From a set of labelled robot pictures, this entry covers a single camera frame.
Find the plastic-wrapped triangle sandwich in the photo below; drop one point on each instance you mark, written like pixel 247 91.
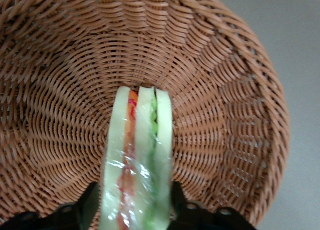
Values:
pixel 140 165

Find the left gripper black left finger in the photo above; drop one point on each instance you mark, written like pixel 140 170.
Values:
pixel 62 215

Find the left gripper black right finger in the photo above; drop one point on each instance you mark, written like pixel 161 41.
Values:
pixel 200 215

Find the round wicker basket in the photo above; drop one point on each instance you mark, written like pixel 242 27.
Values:
pixel 75 77

